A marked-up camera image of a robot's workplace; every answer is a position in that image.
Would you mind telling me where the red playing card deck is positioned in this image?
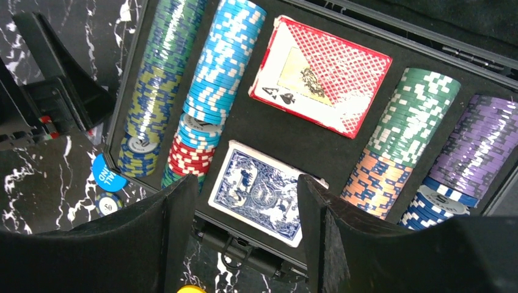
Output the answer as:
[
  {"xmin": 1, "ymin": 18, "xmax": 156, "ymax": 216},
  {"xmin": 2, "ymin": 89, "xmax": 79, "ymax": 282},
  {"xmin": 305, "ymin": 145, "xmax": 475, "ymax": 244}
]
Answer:
[{"xmin": 248, "ymin": 15, "xmax": 392, "ymax": 139}]

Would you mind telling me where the blue playing card deck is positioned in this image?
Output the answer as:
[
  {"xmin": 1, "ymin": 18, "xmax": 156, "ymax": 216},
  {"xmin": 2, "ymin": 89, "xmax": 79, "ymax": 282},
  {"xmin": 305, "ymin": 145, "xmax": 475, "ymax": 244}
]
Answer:
[{"xmin": 207, "ymin": 140, "xmax": 330, "ymax": 248}]

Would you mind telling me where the blue small blind button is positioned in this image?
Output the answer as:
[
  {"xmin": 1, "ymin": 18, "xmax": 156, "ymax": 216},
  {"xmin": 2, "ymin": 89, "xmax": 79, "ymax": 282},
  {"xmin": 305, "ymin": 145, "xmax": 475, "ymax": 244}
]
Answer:
[{"xmin": 92, "ymin": 154, "xmax": 128, "ymax": 192}]

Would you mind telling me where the light blue chip stack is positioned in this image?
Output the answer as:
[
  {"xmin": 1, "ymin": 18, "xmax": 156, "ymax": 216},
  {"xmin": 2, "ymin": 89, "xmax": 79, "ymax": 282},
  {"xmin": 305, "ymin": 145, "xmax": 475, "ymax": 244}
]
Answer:
[{"xmin": 178, "ymin": 1, "xmax": 267, "ymax": 148}]

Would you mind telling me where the black poker chip case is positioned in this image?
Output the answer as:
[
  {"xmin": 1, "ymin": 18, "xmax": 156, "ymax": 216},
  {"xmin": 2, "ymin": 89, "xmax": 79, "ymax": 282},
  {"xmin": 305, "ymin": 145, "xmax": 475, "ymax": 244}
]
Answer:
[{"xmin": 103, "ymin": 0, "xmax": 518, "ymax": 284}]

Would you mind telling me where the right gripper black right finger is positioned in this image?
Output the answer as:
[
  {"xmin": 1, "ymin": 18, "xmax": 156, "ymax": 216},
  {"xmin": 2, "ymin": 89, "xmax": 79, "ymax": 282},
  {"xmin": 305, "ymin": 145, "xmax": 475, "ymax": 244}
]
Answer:
[{"xmin": 297, "ymin": 175, "xmax": 517, "ymax": 292}]

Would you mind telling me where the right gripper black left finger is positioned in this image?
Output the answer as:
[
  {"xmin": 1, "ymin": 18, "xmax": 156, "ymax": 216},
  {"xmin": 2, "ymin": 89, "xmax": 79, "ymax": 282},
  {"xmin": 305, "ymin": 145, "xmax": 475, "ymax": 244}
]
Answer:
[{"xmin": 1, "ymin": 175, "xmax": 199, "ymax": 292}]

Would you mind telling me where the green-yellow chip stack row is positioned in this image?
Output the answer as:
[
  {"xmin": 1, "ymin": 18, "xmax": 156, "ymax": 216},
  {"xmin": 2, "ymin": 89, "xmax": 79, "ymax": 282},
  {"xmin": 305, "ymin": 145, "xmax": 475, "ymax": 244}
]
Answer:
[{"xmin": 117, "ymin": 0, "xmax": 206, "ymax": 178}]

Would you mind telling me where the green and orange chip row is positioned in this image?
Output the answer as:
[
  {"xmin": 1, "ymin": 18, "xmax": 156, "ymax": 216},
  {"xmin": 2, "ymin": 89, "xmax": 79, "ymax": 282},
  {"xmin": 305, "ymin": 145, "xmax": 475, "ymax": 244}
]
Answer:
[{"xmin": 340, "ymin": 68, "xmax": 461, "ymax": 219}]

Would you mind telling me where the red and green chip stack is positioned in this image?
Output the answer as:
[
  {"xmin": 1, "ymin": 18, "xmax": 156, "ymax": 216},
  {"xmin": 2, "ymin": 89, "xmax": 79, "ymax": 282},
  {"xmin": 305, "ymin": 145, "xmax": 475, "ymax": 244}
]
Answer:
[{"xmin": 161, "ymin": 133, "xmax": 215, "ymax": 192}]

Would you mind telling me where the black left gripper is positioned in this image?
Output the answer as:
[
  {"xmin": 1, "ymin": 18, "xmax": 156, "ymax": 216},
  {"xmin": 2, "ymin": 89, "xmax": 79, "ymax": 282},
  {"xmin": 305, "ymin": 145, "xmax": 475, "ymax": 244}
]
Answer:
[{"xmin": 1, "ymin": 12, "xmax": 115, "ymax": 151}]

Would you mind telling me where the purple and blue chip row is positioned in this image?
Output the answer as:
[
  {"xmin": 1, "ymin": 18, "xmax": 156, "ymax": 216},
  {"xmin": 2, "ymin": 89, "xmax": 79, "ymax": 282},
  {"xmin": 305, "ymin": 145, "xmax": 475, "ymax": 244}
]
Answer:
[{"xmin": 398, "ymin": 95, "xmax": 517, "ymax": 230}]

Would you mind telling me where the yellow round button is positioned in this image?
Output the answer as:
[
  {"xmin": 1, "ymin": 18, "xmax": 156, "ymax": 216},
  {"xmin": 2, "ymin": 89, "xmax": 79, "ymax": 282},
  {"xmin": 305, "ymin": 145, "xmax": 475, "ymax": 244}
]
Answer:
[{"xmin": 177, "ymin": 284, "xmax": 206, "ymax": 293}]

